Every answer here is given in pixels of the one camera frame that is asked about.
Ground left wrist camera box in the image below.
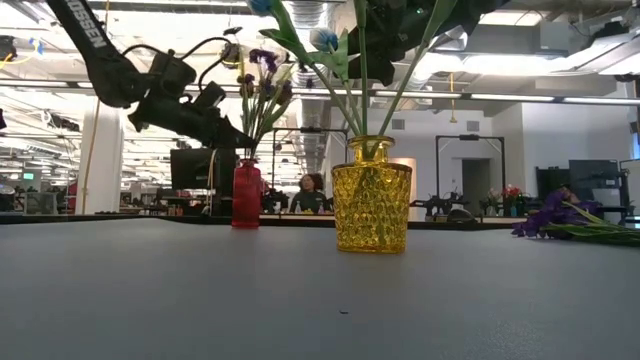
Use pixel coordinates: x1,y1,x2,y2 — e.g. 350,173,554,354
193,81,228,110

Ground white building pillar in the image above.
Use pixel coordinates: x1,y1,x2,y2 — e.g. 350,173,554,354
74,107,124,215

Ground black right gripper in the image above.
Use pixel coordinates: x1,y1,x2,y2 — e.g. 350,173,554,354
348,0,481,87

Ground background vase with flowers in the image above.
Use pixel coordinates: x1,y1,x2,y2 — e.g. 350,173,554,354
480,183,525,217

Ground yellow hanging cable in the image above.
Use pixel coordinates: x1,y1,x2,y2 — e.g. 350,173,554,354
205,147,219,201

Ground purple artificial flower bunch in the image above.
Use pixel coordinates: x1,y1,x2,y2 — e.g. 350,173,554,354
510,185,640,247
237,47,297,162

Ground black hanging camera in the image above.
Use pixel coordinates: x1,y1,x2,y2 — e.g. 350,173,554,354
219,42,242,69

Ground black metal table frame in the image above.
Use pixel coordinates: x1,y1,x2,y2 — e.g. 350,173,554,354
0,212,516,232

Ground yellow glass vase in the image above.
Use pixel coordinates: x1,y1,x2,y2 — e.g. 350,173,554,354
330,134,414,255

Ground black metal stand frame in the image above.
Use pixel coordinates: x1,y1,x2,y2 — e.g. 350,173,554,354
435,133,506,201
271,127,350,201

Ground person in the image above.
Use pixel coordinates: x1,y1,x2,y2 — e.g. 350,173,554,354
288,172,332,215

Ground red glass vase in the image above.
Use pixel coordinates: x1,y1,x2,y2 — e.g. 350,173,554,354
231,158,263,230

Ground long overhead light bar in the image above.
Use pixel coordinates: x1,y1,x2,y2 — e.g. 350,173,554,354
0,77,640,107

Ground dark background monitors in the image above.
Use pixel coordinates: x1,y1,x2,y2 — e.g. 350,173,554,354
534,158,632,217

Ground black computer monitor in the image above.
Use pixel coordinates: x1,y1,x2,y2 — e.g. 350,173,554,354
169,147,237,214

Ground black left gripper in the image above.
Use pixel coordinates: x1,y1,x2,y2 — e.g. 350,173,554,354
128,49,257,150

